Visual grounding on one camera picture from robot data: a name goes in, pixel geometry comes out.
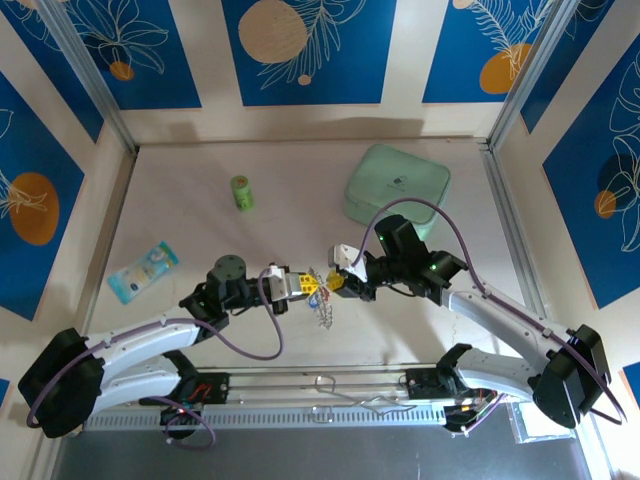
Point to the key with blue tag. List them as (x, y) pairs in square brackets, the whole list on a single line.
[(312, 302)]

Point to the key with red tag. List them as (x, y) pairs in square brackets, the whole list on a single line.
[(326, 295)]

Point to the metal key holder with rings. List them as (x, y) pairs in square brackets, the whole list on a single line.
[(327, 315)]

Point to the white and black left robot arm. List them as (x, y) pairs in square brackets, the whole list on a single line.
[(150, 340)]

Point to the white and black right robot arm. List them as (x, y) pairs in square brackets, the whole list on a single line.
[(500, 315)]

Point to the mint green zip pouch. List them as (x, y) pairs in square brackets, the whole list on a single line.
[(395, 180)]

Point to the light blue wipes packet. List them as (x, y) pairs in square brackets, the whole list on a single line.
[(142, 272)]

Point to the green can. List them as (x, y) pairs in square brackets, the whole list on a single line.
[(243, 192)]

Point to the black controller board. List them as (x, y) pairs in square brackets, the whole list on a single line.
[(180, 415), (457, 417)]

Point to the clear plastic bag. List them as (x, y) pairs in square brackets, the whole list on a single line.
[(542, 425)]

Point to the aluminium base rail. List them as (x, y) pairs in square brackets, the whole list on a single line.
[(280, 387)]

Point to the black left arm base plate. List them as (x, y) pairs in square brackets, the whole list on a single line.
[(215, 387)]

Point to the aluminium side rail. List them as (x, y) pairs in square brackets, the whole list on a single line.
[(508, 215), (106, 250)]

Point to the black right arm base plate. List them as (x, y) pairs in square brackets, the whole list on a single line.
[(422, 385)]

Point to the blue floral wall poster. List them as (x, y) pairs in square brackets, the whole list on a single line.
[(632, 382), (62, 75), (580, 225), (30, 150), (450, 60), (165, 75), (350, 75), (567, 50)]

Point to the aluminium frame post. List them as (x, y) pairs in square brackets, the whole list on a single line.
[(90, 75), (525, 75)]

